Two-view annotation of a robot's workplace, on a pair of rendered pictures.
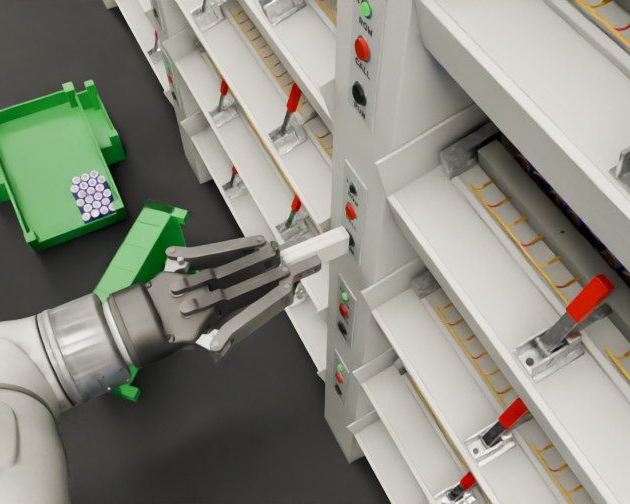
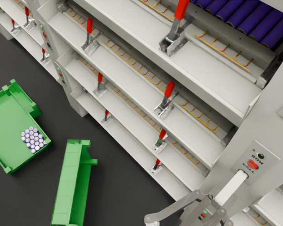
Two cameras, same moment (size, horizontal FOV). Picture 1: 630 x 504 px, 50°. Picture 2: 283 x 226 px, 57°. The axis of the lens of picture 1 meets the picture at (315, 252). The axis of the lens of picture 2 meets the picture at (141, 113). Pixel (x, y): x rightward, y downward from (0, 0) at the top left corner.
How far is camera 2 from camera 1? 0.38 m
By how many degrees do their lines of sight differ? 9
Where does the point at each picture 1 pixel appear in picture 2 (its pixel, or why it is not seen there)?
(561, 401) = not seen: outside the picture
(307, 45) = (200, 67)
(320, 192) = (194, 137)
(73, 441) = not seen: outside the picture
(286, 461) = not seen: outside the picture
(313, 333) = (170, 186)
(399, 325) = (273, 210)
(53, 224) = (15, 157)
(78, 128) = (15, 106)
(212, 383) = (121, 217)
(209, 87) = (87, 77)
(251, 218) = (120, 134)
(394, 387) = (243, 220)
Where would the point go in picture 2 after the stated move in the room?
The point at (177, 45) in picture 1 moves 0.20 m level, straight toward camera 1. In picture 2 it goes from (64, 59) to (88, 100)
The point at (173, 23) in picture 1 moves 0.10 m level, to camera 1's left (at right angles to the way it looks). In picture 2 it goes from (60, 49) to (29, 55)
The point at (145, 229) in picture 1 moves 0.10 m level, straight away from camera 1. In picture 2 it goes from (72, 155) to (57, 135)
